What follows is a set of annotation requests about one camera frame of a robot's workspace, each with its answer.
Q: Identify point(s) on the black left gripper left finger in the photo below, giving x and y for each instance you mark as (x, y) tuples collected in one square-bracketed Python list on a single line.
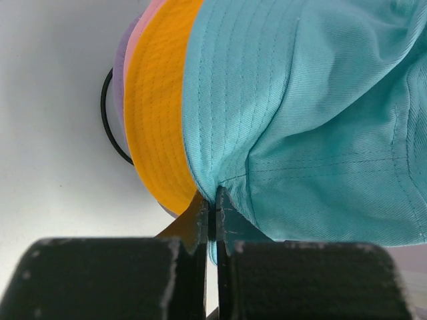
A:
[(161, 277)]

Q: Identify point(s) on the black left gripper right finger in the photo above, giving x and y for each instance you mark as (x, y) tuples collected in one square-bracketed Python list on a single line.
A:
[(259, 278)]

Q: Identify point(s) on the teal cap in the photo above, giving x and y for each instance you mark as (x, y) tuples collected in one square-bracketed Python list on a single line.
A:
[(312, 114)]

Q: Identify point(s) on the purple bucket hat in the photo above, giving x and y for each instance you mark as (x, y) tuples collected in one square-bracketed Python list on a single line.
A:
[(120, 76)]

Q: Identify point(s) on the yellow hat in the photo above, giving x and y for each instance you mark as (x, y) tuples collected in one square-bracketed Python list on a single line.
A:
[(156, 106)]

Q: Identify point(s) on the pink bucket hat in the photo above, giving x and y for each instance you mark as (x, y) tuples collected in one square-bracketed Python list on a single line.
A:
[(136, 32)]

